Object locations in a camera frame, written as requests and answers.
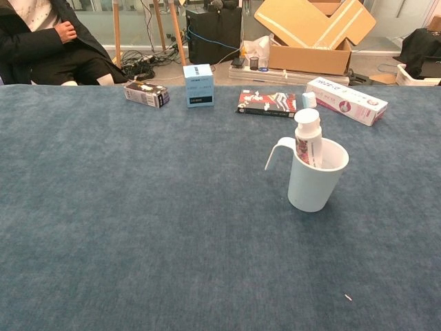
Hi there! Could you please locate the black cloth covered object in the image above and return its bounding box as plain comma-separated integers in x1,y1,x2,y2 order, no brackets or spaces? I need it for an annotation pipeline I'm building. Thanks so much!
399,28,441,79

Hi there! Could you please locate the flat cardboard piece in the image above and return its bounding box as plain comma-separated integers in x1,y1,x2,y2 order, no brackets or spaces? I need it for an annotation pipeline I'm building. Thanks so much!
370,72,397,86

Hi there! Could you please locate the tangle of black floor cables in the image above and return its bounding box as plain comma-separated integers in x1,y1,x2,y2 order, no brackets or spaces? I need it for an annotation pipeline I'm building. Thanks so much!
120,50,183,81

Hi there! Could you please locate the white pink toothpaste carton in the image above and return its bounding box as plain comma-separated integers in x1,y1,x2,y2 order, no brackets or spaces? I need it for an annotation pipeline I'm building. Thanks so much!
305,77,389,127

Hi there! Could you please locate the wooden easel leg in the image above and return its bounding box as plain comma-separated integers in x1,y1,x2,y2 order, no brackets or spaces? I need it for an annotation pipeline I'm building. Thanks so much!
167,0,187,66
112,0,123,69
153,0,167,52

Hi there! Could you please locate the red black flat box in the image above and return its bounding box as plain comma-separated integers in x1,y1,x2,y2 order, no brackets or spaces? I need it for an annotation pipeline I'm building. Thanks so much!
236,88,298,119

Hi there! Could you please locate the blue table cloth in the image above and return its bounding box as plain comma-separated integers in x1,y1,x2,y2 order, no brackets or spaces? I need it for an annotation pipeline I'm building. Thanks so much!
0,84,441,331

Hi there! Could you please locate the large open cardboard box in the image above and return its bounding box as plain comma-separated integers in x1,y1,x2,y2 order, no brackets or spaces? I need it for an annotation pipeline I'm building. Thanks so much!
254,0,377,77

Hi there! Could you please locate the toothpaste tube with white cap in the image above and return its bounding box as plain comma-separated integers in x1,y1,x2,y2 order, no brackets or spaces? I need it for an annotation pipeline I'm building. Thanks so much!
294,108,323,169

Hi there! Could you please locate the stack of aluminium profiles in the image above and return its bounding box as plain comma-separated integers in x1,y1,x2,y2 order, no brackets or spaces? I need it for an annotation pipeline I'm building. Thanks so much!
228,64,351,86

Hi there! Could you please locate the black computer tower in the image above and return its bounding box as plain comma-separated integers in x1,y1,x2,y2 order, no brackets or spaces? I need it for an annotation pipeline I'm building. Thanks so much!
185,6,243,66

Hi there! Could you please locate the white plastic bag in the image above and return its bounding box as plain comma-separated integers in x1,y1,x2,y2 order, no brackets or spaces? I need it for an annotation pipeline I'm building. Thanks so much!
240,35,271,68

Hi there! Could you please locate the white cup with handle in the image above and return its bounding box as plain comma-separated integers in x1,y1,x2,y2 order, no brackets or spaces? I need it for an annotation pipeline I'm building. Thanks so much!
264,137,350,212

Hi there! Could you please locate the light blue upright box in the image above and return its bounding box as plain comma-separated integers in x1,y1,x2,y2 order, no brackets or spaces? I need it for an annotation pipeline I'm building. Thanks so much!
183,63,215,109

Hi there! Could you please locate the small dark printed box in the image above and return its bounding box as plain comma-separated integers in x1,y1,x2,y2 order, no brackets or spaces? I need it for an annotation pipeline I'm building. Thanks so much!
123,81,170,109

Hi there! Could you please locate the white storage bin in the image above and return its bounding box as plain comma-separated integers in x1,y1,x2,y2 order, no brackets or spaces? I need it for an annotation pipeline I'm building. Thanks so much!
395,63,441,86

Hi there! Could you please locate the blue network cable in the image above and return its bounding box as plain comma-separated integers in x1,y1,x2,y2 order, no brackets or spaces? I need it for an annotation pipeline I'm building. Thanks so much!
187,27,242,51

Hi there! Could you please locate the seated person in black coat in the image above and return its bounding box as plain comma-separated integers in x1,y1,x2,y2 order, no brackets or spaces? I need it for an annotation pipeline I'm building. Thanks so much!
0,0,129,86

